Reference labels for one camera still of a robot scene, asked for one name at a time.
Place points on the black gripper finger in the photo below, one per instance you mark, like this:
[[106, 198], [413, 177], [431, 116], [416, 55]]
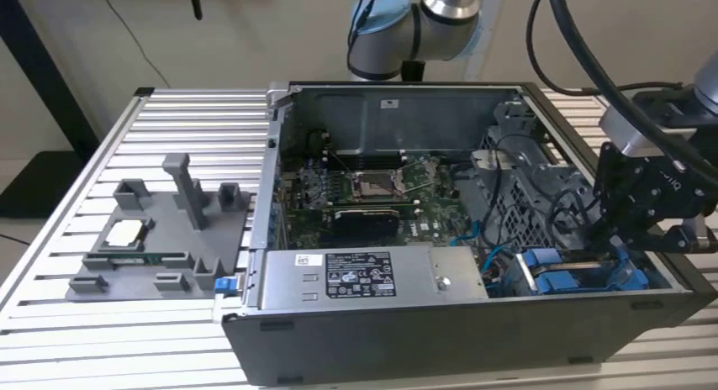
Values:
[[667, 238], [619, 188]]

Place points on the hard disk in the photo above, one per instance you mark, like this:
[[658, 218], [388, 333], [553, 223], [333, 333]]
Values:
[[543, 257]]

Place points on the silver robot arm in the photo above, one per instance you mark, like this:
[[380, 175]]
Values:
[[387, 49]]

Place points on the metal disk bay cage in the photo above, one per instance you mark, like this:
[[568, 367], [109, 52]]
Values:
[[515, 196]]

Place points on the blue disk carrier in bay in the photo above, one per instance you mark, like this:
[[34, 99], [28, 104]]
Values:
[[557, 283]]

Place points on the black RAM slot bank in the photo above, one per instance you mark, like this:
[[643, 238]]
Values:
[[369, 203], [364, 159]]

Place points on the green motherboard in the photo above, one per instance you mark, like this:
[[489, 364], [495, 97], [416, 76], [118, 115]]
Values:
[[431, 209]]

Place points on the CPU socket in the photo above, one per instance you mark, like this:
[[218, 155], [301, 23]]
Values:
[[375, 184]]

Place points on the black graphics card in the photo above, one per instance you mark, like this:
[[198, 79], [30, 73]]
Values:
[[364, 226]]

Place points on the silver power supply unit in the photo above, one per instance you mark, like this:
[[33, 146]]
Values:
[[369, 276]]

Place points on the thin metal locking lever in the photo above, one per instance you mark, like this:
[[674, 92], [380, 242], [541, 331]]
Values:
[[343, 162]]

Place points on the dark grey PC case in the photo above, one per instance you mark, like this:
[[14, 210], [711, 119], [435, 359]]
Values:
[[392, 344]]

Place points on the blue case latch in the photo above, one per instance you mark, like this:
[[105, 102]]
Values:
[[224, 286]]

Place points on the grey parts rack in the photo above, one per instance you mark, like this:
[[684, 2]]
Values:
[[168, 238]]

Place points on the green RAM stick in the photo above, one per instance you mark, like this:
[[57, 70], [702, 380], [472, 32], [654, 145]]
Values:
[[150, 259]]

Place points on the short black rod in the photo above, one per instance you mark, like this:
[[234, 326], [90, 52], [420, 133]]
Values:
[[194, 3]]

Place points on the black table corner cap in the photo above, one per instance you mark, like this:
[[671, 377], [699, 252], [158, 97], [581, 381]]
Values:
[[144, 91]]

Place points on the silver CPU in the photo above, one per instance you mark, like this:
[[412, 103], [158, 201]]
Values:
[[125, 234]]

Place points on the black flat base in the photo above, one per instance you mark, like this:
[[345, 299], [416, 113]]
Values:
[[38, 184]]

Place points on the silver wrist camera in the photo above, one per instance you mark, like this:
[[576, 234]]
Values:
[[621, 131]]

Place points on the dark upright post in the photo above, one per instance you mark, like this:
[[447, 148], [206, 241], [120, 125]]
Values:
[[38, 70]]

